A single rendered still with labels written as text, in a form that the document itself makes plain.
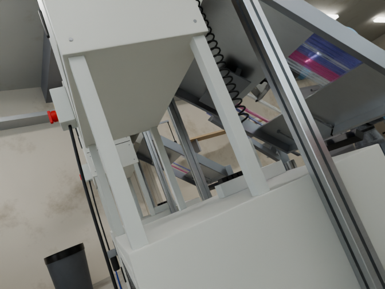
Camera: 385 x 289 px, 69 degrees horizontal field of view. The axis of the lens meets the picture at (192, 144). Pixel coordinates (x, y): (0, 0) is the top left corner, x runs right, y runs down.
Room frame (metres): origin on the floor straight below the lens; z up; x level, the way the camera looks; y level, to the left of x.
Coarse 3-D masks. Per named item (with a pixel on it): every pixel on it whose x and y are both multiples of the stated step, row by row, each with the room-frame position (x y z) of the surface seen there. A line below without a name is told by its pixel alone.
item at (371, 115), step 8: (384, 104) 0.96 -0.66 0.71; (368, 112) 1.02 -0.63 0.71; (376, 112) 0.98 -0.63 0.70; (384, 112) 0.95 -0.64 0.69; (352, 120) 1.08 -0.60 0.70; (360, 120) 1.04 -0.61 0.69; (368, 120) 1.01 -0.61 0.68; (328, 128) 1.20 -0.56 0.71; (336, 128) 1.15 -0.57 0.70; (344, 128) 1.11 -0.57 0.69; (328, 136) 1.19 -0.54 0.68; (288, 152) 1.45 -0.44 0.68
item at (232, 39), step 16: (208, 0) 0.78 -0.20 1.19; (224, 0) 0.76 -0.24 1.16; (208, 16) 0.84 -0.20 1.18; (224, 16) 0.82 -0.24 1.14; (272, 16) 0.77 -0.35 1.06; (208, 32) 0.90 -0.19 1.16; (224, 32) 0.88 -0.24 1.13; (240, 32) 0.86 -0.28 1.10; (288, 32) 0.80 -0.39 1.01; (304, 32) 0.79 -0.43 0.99; (224, 48) 0.95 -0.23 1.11; (240, 48) 0.93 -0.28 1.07; (288, 48) 0.86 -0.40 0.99; (192, 64) 1.09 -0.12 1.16; (224, 64) 1.03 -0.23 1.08; (240, 64) 1.00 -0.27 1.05; (256, 64) 0.98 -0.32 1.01; (192, 80) 1.20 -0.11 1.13; (224, 80) 1.07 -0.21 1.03; (240, 80) 1.03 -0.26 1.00; (256, 80) 1.06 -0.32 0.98; (208, 96) 1.21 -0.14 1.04; (240, 96) 1.20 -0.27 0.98
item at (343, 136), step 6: (348, 132) 1.17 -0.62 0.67; (354, 132) 1.14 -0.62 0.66; (360, 132) 1.14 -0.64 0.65; (336, 138) 1.23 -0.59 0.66; (342, 138) 1.20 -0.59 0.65; (348, 138) 1.16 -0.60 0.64; (354, 138) 1.15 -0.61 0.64; (360, 138) 1.14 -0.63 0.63; (330, 144) 1.26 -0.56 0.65; (336, 144) 1.24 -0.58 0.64; (342, 144) 1.22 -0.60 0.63; (348, 144) 1.21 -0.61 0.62; (330, 150) 1.30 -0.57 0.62
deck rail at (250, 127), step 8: (176, 96) 1.30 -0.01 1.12; (184, 96) 1.30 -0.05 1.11; (192, 96) 1.31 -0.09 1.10; (192, 104) 1.32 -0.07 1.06; (200, 104) 1.32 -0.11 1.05; (208, 112) 1.34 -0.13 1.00; (216, 112) 1.34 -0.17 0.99; (248, 120) 1.40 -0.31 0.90; (248, 128) 1.39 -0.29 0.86; (256, 128) 1.41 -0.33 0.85; (256, 136) 1.41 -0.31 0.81; (264, 136) 1.42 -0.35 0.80; (272, 136) 1.43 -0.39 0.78; (272, 144) 1.43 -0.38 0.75; (280, 144) 1.44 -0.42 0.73
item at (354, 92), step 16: (336, 80) 0.93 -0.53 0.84; (352, 80) 0.90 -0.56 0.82; (368, 80) 0.88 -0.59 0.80; (384, 80) 0.86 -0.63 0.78; (320, 96) 1.03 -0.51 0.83; (336, 96) 1.00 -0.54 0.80; (352, 96) 0.97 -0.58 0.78; (368, 96) 0.95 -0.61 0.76; (384, 96) 0.93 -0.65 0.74; (320, 112) 1.12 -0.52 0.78; (336, 112) 1.09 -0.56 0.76; (352, 112) 1.06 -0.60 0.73; (272, 128) 1.36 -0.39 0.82; (288, 128) 1.31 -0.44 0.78; (320, 128) 1.22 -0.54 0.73; (288, 144) 1.46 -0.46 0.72
